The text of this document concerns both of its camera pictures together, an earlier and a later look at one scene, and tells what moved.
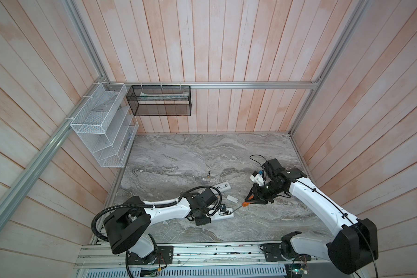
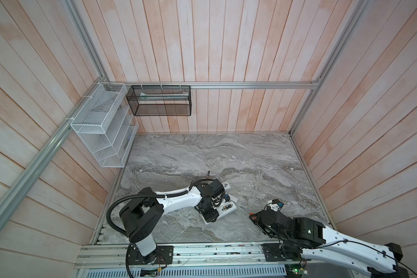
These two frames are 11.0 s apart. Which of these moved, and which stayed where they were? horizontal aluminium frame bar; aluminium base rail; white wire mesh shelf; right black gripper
Moved: right black gripper
Stayed: aluminium base rail; horizontal aluminium frame bar; white wire mesh shelf
